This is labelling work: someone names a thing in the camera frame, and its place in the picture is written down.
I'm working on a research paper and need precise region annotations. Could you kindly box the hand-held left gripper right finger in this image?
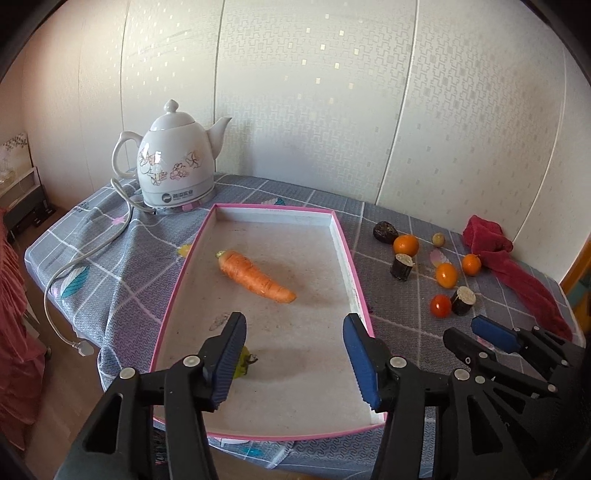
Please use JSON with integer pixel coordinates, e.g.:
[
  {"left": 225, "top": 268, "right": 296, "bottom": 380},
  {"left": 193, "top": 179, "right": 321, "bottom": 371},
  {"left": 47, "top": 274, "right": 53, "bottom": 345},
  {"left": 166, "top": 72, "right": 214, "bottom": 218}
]
[{"left": 342, "top": 313, "right": 518, "bottom": 480}]

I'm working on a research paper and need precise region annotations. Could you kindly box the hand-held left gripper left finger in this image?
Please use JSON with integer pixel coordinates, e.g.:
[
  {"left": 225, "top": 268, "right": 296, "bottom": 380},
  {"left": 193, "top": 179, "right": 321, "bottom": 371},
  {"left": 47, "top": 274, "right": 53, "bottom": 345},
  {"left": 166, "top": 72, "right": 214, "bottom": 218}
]
[{"left": 55, "top": 311, "right": 247, "bottom": 480}]

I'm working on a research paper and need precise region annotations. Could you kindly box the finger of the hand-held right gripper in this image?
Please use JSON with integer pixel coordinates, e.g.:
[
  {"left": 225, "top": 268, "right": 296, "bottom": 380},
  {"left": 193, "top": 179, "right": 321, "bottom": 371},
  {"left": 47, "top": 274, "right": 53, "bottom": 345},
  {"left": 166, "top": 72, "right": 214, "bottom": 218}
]
[
  {"left": 442, "top": 327, "right": 559, "bottom": 402},
  {"left": 471, "top": 315, "right": 578, "bottom": 365}
]

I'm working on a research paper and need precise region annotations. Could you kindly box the dark cylinder sushi piece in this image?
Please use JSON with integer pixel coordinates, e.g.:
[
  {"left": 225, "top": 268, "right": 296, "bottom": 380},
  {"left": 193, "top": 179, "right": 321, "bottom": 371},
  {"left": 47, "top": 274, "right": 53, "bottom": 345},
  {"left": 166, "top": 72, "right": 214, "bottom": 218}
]
[{"left": 451, "top": 286, "right": 477, "bottom": 317}]

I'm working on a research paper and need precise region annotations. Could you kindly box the pink-edged white tray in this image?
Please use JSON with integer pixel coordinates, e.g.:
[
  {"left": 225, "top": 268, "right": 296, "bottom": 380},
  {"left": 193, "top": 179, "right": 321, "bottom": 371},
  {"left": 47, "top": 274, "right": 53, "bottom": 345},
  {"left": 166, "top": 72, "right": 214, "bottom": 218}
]
[{"left": 148, "top": 203, "right": 387, "bottom": 442}]

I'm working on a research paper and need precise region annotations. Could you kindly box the mandarin orange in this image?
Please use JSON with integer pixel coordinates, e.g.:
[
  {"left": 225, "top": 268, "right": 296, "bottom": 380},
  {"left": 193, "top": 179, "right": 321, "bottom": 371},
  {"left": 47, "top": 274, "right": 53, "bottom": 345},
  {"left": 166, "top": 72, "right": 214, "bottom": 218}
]
[{"left": 393, "top": 234, "right": 420, "bottom": 257}]

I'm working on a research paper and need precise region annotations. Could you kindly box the green tomato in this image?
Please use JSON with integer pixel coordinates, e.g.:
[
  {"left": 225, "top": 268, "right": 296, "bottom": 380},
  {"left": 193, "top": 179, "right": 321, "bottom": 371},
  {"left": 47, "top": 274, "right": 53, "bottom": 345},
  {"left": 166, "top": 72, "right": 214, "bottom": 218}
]
[{"left": 233, "top": 346, "right": 258, "bottom": 379}]

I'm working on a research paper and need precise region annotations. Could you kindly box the orange carrot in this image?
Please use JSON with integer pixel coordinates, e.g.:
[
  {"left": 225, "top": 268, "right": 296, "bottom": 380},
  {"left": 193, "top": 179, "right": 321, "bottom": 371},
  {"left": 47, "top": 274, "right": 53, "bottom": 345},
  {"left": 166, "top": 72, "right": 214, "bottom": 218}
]
[{"left": 215, "top": 250, "right": 297, "bottom": 304}]

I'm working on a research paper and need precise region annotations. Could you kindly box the red towel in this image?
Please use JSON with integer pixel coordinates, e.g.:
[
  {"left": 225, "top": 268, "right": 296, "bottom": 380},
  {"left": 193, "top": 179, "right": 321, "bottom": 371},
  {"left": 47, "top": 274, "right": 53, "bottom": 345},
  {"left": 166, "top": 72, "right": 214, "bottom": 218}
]
[{"left": 462, "top": 215, "right": 573, "bottom": 342}]

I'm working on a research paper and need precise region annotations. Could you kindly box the grey checked tablecloth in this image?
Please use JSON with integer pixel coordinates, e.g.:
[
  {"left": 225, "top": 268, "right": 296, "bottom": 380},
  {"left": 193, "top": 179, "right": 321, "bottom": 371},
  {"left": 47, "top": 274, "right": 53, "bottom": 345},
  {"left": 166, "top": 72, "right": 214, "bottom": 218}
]
[{"left": 24, "top": 173, "right": 578, "bottom": 476}]

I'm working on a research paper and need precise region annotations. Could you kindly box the dark wrinkled fruit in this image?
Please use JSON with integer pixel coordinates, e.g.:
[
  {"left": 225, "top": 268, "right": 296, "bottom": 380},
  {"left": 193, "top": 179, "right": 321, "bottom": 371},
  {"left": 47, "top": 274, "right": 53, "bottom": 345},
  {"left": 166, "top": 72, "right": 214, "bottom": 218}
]
[{"left": 373, "top": 221, "right": 399, "bottom": 244}]

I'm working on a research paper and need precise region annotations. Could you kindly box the pink ruffled bed cover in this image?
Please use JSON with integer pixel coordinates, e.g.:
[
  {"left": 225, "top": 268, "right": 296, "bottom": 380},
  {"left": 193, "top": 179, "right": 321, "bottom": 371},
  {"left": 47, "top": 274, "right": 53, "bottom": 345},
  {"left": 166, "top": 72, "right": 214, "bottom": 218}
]
[{"left": 0, "top": 208, "right": 49, "bottom": 450}]

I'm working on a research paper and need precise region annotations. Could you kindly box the white floral ceramic kettle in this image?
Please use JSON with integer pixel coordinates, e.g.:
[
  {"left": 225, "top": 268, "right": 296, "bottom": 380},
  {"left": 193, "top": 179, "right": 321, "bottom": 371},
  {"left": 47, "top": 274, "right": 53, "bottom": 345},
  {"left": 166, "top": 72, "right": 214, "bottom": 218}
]
[{"left": 115, "top": 98, "right": 233, "bottom": 208}]

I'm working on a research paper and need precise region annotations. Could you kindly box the dark side cabinet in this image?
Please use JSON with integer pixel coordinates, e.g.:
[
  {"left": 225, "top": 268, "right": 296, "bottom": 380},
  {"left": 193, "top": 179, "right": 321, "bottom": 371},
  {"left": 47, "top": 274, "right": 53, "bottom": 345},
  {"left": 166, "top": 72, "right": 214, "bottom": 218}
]
[{"left": 0, "top": 182, "right": 58, "bottom": 234}]

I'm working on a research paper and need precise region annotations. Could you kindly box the white floral box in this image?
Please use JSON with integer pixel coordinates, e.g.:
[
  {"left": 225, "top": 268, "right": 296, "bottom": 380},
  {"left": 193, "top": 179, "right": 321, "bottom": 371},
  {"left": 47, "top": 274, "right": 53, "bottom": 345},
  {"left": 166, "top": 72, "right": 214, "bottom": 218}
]
[{"left": 0, "top": 133, "right": 38, "bottom": 195}]

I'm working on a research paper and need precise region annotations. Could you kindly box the white power cord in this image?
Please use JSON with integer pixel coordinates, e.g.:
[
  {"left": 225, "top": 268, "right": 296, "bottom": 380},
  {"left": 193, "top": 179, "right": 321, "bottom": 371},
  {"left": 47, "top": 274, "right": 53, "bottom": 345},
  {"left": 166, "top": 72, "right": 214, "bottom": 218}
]
[{"left": 44, "top": 176, "right": 153, "bottom": 344}]

